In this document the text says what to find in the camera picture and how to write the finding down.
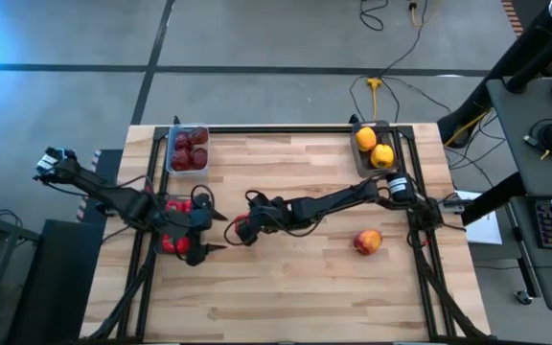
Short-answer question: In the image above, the white paper sheet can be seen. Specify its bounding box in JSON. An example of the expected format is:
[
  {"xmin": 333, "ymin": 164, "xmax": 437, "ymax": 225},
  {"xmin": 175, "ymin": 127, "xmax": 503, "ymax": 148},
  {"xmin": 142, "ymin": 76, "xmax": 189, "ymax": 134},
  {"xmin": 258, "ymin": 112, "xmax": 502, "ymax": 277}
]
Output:
[{"xmin": 452, "ymin": 190, "xmax": 503, "ymax": 245}]

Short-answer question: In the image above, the black aluminium rig frame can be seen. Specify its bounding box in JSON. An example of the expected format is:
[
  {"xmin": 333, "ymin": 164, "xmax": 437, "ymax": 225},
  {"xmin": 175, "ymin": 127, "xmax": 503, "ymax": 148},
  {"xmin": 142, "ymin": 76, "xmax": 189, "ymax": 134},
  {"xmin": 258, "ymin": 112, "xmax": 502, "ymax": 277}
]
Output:
[{"xmin": 86, "ymin": 114, "xmax": 493, "ymax": 345}]

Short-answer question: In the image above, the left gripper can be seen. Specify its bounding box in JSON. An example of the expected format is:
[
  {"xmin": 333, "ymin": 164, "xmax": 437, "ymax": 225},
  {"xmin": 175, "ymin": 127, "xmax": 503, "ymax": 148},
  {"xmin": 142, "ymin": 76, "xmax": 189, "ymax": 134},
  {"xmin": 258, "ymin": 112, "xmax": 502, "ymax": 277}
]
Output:
[{"xmin": 158, "ymin": 195, "xmax": 229, "ymax": 267}]

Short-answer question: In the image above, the red and yellow apple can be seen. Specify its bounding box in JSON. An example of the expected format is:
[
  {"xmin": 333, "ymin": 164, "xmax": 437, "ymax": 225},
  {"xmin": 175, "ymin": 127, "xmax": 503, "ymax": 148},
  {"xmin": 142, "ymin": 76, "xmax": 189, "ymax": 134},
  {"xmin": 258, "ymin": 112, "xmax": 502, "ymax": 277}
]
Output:
[{"xmin": 353, "ymin": 228, "xmax": 383, "ymax": 257}]

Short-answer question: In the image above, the coiled black floor cable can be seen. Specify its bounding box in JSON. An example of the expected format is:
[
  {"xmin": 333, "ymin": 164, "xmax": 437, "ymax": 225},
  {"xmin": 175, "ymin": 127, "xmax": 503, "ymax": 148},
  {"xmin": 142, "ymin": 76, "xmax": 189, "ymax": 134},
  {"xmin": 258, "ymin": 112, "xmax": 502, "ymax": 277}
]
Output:
[{"xmin": 357, "ymin": 0, "xmax": 390, "ymax": 33}]

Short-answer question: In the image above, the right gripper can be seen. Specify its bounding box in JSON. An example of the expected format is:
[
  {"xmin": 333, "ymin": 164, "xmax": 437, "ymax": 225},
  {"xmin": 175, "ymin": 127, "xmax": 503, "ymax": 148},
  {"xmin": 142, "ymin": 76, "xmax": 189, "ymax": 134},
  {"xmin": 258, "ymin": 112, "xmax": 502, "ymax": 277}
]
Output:
[{"xmin": 235, "ymin": 195, "xmax": 301, "ymax": 247}]

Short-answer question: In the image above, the small red bell pepper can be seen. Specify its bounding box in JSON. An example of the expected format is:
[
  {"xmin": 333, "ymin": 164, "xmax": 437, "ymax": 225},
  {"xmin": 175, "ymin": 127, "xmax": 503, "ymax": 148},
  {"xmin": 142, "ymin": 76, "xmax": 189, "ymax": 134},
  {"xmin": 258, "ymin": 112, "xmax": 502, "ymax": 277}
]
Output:
[{"xmin": 233, "ymin": 213, "xmax": 253, "ymax": 234}]

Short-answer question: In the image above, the clear bin left edge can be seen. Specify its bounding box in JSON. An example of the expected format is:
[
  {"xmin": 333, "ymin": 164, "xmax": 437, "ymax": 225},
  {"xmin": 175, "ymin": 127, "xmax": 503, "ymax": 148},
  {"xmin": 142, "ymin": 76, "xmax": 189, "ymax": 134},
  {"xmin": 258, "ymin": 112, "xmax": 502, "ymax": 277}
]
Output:
[{"xmin": 153, "ymin": 194, "xmax": 200, "ymax": 258}]

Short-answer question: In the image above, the dark side table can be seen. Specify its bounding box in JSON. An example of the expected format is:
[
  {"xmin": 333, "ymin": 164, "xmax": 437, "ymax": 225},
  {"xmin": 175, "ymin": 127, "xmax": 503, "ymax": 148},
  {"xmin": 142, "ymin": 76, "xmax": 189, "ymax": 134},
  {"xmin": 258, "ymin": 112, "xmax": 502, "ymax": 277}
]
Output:
[{"xmin": 0, "ymin": 208, "xmax": 41, "ymax": 345}]

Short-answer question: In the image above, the yellow desk cable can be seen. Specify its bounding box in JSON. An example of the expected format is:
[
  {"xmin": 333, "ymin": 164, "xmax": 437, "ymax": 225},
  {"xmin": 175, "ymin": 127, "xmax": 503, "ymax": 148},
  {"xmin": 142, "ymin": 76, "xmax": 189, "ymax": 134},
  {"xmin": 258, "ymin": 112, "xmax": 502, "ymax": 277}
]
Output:
[{"xmin": 443, "ymin": 109, "xmax": 493, "ymax": 148}]

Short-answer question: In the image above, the orange striped floor strip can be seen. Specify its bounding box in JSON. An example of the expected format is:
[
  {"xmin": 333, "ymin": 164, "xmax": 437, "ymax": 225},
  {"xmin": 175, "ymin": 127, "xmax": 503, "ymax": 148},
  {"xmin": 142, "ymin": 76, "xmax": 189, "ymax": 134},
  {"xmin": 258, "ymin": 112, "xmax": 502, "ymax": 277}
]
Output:
[{"xmin": 500, "ymin": 0, "xmax": 524, "ymax": 37}]

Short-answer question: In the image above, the yellow cable with black plug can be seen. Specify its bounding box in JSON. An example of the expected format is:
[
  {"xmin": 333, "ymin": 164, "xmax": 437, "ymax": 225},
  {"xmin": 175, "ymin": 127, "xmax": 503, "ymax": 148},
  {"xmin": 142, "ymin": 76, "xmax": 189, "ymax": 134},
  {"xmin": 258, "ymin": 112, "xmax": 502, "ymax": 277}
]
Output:
[{"xmin": 408, "ymin": 1, "xmax": 426, "ymax": 28}]

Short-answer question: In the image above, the yellow bell pepper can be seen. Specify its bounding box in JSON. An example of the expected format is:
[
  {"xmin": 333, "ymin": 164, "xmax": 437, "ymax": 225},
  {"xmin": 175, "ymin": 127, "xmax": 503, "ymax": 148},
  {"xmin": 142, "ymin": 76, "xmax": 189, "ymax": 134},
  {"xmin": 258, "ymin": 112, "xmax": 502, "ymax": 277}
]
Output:
[
  {"xmin": 370, "ymin": 143, "xmax": 396, "ymax": 170},
  {"xmin": 355, "ymin": 126, "xmax": 378, "ymax": 153}
]

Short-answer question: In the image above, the grey desk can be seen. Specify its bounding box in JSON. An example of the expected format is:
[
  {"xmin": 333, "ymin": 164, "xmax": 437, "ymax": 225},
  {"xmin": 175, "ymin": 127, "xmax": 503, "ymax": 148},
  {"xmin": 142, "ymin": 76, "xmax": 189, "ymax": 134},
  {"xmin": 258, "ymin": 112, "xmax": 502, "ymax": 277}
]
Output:
[{"xmin": 485, "ymin": 79, "xmax": 552, "ymax": 312}]

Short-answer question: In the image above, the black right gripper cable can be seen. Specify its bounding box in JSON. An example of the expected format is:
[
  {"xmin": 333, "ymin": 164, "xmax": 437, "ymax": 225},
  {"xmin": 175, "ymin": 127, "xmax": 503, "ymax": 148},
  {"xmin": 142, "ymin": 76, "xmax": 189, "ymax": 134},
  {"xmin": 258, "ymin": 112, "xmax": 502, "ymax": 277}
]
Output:
[{"xmin": 222, "ymin": 189, "xmax": 325, "ymax": 248}]

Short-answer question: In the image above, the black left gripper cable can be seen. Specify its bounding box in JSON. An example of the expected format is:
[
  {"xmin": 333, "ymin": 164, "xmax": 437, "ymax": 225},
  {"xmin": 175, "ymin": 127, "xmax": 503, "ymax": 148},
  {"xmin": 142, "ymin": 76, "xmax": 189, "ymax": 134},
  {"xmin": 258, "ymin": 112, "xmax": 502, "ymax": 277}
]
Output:
[{"xmin": 45, "ymin": 174, "xmax": 218, "ymax": 217}]

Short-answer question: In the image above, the dark grey plastic bin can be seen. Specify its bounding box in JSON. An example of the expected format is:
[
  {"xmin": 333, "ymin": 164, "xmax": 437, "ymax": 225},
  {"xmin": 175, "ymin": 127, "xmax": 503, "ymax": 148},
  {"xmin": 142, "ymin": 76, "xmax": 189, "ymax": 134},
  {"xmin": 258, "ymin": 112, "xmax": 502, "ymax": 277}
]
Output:
[{"xmin": 351, "ymin": 120, "xmax": 400, "ymax": 179}]

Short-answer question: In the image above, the black angled stand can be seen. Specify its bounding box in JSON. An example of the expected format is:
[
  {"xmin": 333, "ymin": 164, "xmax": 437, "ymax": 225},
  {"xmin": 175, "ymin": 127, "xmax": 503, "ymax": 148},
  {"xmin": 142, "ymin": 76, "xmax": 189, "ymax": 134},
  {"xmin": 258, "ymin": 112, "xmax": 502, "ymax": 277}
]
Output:
[{"xmin": 436, "ymin": 0, "xmax": 552, "ymax": 145}]

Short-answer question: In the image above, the clear plastic bin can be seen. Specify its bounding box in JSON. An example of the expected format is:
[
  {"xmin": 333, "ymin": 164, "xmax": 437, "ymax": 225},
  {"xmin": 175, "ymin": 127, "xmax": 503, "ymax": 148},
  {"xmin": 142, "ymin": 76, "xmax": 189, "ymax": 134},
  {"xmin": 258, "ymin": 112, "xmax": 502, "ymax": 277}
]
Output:
[{"xmin": 165, "ymin": 123, "xmax": 211, "ymax": 177}]

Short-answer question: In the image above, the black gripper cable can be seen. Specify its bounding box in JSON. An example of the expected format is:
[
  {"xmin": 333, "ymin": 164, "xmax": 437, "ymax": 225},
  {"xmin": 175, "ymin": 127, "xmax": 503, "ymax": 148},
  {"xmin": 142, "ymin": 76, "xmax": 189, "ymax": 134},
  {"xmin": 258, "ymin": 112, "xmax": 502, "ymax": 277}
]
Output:
[
  {"xmin": 45, "ymin": 174, "xmax": 218, "ymax": 217},
  {"xmin": 222, "ymin": 189, "xmax": 325, "ymax": 248}
]

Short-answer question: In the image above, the long black floor cable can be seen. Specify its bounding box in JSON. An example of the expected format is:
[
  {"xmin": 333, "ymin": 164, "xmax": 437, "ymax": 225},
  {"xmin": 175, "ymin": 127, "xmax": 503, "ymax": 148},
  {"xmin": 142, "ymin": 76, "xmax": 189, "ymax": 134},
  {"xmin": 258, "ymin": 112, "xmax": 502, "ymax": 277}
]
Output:
[{"xmin": 349, "ymin": 0, "xmax": 452, "ymax": 124}]

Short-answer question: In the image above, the yellow power plug cord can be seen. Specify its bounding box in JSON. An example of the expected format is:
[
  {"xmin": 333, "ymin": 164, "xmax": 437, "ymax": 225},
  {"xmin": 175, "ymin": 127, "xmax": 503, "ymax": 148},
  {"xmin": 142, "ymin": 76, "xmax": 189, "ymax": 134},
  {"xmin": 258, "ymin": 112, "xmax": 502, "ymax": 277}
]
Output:
[{"xmin": 365, "ymin": 77, "xmax": 382, "ymax": 124}]

